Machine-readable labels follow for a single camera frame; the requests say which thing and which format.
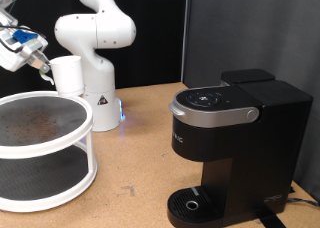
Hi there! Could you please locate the braided power cable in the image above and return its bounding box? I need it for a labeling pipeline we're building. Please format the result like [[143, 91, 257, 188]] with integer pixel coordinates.
[[286, 186, 320, 209]]

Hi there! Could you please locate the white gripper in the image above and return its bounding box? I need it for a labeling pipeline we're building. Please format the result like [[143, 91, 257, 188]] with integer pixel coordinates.
[[0, 32, 51, 74]]

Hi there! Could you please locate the black Keurig coffee machine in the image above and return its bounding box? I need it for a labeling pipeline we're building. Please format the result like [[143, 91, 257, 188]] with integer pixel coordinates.
[[166, 68, 314, 228]]

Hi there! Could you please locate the grey partition panel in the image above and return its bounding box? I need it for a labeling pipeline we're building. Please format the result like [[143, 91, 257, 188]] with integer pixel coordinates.
[[181, 0, 320, 202]]

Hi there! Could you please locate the white mug green-taped handle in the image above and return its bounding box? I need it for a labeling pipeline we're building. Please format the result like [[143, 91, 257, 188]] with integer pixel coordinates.
[[38, 55, 85, 98]]

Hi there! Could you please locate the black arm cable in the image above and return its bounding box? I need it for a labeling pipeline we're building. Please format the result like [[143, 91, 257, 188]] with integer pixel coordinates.
[[0, 0, 48, 40]]

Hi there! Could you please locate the white two-tier turntable shelf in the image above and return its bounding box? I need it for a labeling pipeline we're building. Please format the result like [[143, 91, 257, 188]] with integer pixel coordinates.
[[0, 90, 99, 213]]

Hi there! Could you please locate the black backdrop curtain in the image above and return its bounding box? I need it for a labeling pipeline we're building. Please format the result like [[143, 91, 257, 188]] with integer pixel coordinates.
[[0, 0, 188, 99]]

